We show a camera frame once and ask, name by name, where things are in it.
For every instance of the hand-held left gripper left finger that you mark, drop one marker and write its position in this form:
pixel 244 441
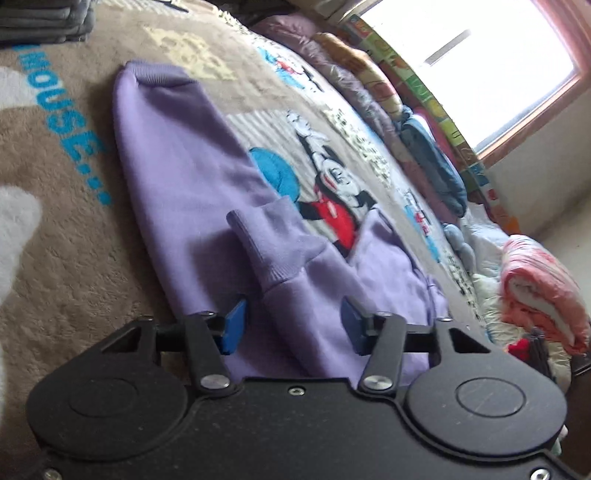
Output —
pixel 235 319

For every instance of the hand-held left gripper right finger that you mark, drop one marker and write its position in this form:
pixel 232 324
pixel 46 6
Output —
pixel 353 324

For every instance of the purple sweatshirt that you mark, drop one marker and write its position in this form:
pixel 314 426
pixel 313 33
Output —
pixel 184 184

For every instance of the grey folded clothes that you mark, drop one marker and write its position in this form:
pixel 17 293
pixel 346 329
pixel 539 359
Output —
pixel 41 23

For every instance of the light blue plush toy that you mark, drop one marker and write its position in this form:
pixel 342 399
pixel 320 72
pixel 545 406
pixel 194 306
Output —
pixel 457 240

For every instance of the white crumpled bedding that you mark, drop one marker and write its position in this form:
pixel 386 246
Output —
pixel 489 295

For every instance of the red folded sweater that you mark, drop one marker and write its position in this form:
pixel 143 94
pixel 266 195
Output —
pixel 519 350

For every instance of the blue folded blanket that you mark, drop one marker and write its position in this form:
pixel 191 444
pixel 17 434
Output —
pixel 434 166

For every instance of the cartoon printed blanket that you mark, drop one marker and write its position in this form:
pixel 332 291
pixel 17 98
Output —
pixel 69 230

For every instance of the pink folded quilt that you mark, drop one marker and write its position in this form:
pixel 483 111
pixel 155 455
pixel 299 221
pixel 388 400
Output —
pixel 540 286

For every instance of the black striped folded garment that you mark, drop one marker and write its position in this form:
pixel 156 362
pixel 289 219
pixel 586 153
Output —
pixel 542 350

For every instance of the colourful foam play mat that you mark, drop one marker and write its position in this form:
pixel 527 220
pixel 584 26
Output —
pixel 443 115

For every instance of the dark wooden headboard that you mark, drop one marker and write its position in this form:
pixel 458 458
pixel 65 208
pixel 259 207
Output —
pixel 579 392

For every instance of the purple quilt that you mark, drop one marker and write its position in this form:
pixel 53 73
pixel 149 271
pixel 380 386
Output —
pixel 351 83

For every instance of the yellow printed pillow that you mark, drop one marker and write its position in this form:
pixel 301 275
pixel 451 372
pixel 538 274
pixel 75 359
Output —
pixel 369 78

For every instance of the window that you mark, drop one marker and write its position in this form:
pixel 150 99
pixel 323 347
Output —
pixel 485 60

